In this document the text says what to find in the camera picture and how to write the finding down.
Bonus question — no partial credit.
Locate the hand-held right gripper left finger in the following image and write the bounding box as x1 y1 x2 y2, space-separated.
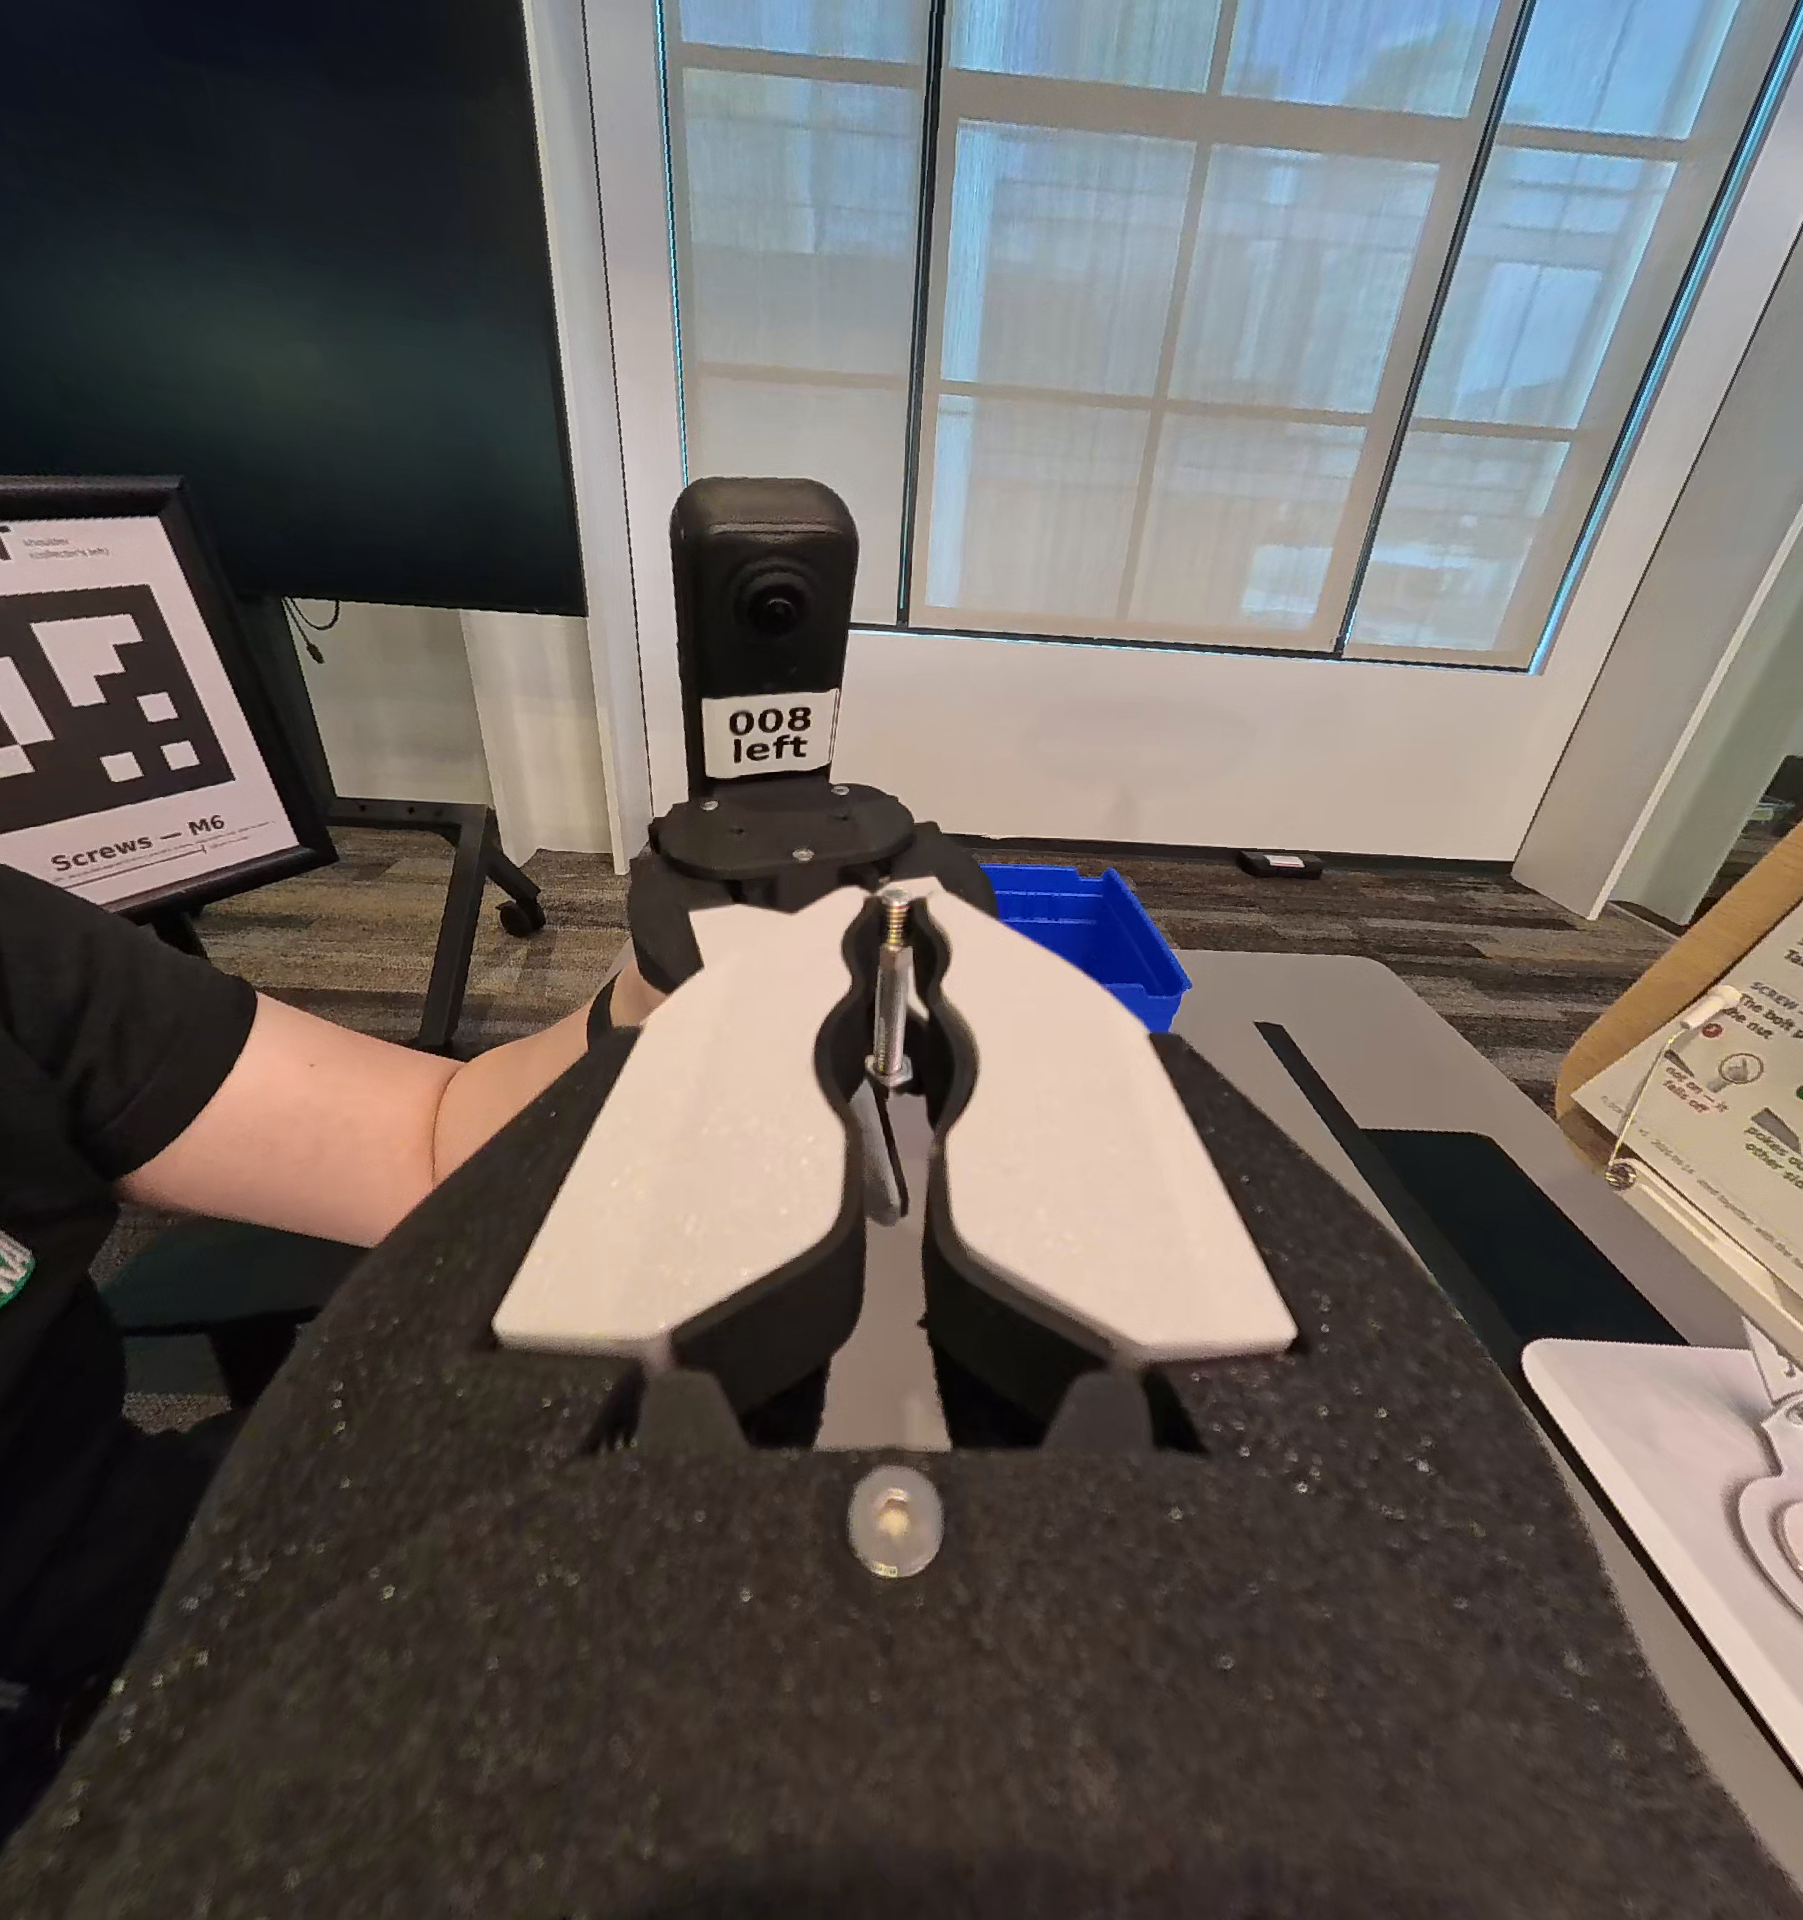
490 886 862 1380

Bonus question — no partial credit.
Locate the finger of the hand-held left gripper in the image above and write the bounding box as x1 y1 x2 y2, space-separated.
683 899 784 984

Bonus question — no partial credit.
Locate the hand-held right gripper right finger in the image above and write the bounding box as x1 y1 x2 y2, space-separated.
916 881 1302 1382

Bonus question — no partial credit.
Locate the steel bolt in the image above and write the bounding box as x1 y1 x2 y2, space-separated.
862 881 919 1092

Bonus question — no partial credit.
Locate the person's left forearm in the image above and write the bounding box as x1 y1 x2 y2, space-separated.
112 982 647 1251

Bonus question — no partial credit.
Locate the grey desk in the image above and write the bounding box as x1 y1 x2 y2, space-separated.
819 947 1803 1920

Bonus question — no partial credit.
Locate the blue plastic bin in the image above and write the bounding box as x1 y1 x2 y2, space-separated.
980 863 1193 1037

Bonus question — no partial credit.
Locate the black rolling screen stand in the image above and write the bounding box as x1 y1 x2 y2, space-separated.
327 796 551 1059

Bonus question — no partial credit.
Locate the dark rectangular panel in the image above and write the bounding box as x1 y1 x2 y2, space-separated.
1349 1124 1645 1353

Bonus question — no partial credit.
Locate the black office chair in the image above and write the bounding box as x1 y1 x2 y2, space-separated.
92 1211 379 1347

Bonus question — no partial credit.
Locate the framed marker tag sign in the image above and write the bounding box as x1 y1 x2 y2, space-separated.
0 477 342 921

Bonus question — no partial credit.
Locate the large gridded window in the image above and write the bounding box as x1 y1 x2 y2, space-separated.
659 0 1803 671

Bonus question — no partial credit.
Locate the person's black shirt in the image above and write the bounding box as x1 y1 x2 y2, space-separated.
0 839 378 1920

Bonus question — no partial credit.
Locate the printed instruction board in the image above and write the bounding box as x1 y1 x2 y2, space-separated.
1554 765 1803 1358

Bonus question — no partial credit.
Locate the large dark wall screen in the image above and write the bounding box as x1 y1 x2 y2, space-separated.
0 0 591 618

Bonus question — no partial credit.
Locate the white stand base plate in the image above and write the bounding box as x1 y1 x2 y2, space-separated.
1523 1320 1803 1867

